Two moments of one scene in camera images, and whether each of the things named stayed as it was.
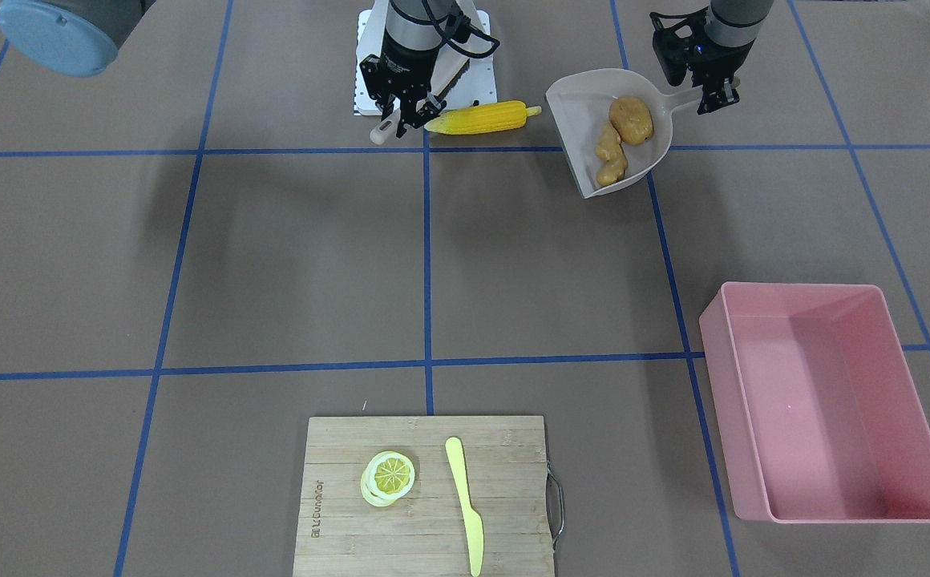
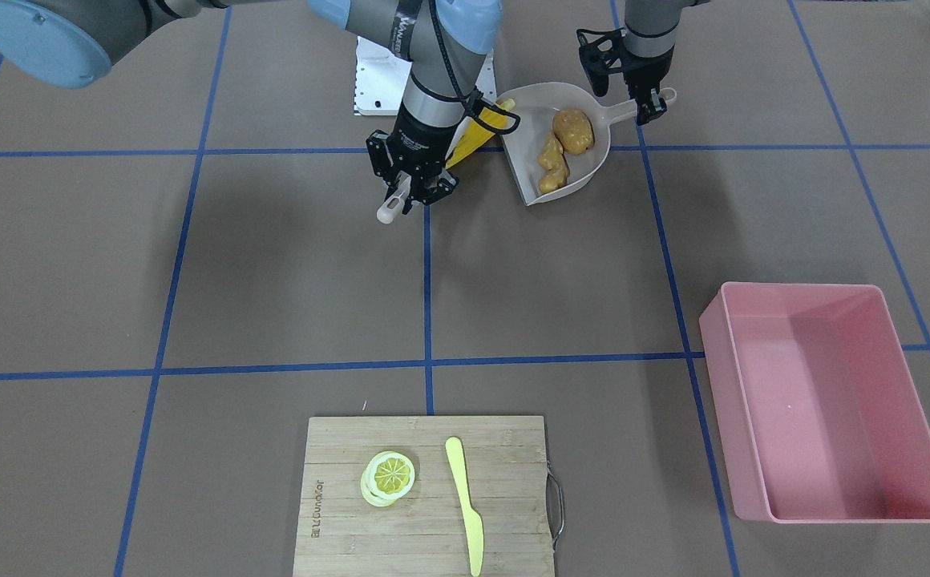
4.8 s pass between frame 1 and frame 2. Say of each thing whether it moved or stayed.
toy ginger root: moved
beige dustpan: moved
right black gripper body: moved
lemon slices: stayed
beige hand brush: moved
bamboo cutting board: stayed
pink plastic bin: stayed
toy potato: moved
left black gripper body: moved
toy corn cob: moved
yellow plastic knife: stayed
